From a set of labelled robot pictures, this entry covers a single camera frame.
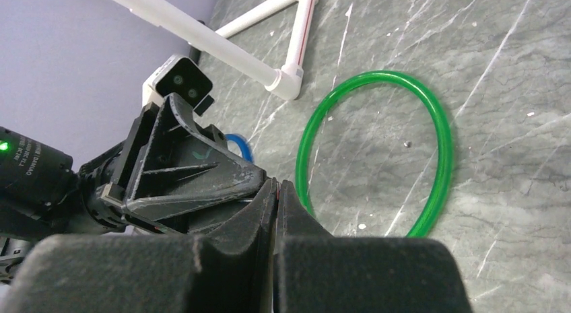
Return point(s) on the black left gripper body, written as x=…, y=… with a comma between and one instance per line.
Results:
x=100, y=196

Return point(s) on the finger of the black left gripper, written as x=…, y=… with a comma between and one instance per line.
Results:
x=181, y=215
x=169, y=164

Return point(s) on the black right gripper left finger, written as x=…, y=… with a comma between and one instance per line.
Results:
x=227, y=270

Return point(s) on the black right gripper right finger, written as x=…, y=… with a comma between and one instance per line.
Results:
x=315, y=271

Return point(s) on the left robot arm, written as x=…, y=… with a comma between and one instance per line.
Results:
x=40, y=192

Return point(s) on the blue cable lock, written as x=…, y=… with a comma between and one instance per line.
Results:
x=242, y=143

